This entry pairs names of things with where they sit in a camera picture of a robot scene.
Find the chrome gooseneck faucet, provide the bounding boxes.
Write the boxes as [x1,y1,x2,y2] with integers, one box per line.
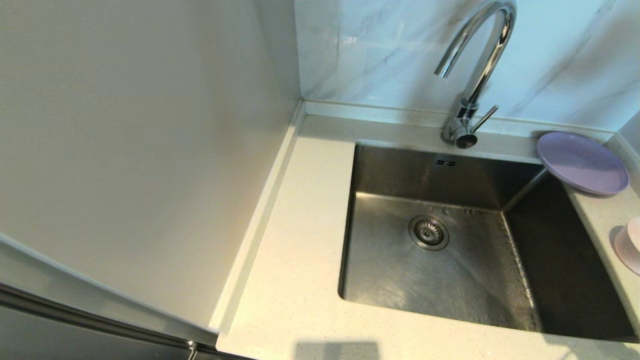
[434,0,517,150]

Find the stainless steel sink basin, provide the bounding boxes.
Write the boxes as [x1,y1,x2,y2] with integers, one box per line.
[338,141,638,343]

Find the round metal drain strainer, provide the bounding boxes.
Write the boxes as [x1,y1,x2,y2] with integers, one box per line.
[408,215,450,251]

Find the tall cabinet unit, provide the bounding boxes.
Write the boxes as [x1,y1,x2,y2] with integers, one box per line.
[0,0,306,360]

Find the purple plastic plate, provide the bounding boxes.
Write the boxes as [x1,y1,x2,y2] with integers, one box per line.
[537,131,630,196]

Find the pink plastic bowl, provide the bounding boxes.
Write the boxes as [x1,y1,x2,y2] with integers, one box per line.
[613,216,640,276]

